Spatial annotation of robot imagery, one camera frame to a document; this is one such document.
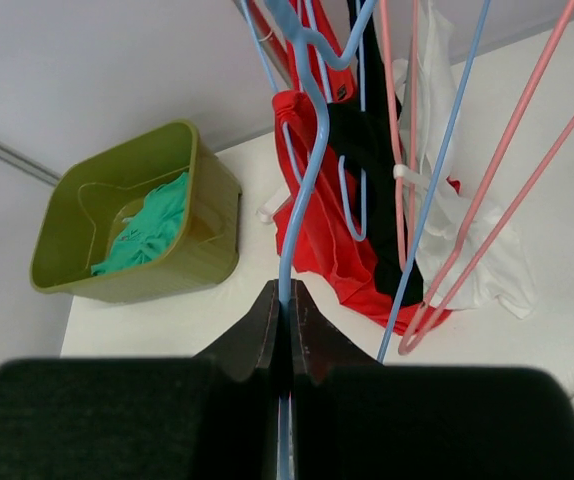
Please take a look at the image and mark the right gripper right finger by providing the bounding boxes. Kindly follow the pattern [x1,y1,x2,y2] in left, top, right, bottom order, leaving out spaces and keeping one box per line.
[290,281,574,479]

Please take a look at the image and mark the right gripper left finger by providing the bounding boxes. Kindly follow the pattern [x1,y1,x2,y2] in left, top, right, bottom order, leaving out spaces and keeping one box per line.
[0,282,279,479]

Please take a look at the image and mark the pink wire hanger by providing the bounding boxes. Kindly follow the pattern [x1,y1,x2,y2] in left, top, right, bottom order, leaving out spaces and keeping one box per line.
[396,0,574,357]

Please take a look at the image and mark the green tank top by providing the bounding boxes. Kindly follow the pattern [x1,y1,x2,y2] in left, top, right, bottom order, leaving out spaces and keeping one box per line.
[91,172,189,276]

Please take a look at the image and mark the pink hanger under white top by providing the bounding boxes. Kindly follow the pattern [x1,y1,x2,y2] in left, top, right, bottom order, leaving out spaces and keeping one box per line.
[380,0,419,266]

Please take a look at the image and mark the red tank top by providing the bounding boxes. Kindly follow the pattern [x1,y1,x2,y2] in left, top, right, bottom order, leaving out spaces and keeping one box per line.
[271,0,463,337]

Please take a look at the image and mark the white tank top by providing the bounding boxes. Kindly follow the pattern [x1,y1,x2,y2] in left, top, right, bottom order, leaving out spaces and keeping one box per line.
[392,1,536,318]

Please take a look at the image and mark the black tank top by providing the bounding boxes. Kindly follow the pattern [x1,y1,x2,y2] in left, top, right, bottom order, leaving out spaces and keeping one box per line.
[328,21,406,297]

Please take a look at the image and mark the blue hanger under red top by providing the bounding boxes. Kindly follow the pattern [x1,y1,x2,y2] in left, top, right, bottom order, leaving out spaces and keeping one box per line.
[237,1,329,185]

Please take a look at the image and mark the olive green plastic basin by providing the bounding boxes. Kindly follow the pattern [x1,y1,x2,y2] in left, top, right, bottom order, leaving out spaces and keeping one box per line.
[30,120,242,303]

